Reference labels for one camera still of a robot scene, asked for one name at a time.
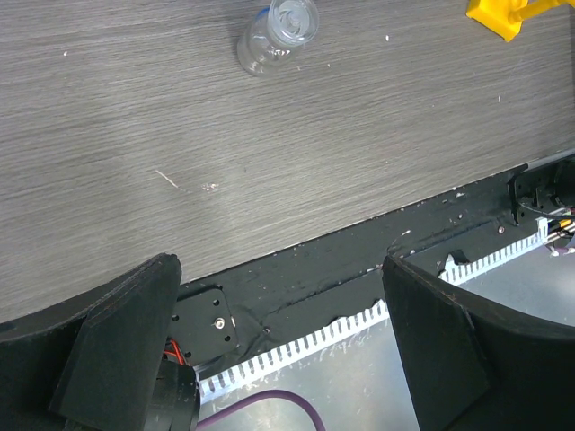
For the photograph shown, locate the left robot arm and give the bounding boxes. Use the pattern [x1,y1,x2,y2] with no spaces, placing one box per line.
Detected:
[1,254,574,430]

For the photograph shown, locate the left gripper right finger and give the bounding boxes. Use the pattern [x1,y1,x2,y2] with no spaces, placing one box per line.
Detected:
[383,256,574,430]

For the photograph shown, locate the yellow test tube rack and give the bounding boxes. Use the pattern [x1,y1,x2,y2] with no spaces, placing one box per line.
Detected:
[466,0,574,42]

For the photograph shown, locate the white slotted cable duct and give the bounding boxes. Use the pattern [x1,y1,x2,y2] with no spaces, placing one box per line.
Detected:
[199,218,549,403]

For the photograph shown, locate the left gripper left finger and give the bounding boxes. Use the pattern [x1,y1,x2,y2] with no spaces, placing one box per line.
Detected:
[1,253,181,430]

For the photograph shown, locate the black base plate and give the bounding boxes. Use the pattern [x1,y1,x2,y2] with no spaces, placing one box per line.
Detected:
[169,155,574,375]

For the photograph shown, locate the small glass bottle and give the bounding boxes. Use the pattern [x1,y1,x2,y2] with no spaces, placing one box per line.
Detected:
[236,0,319,76]

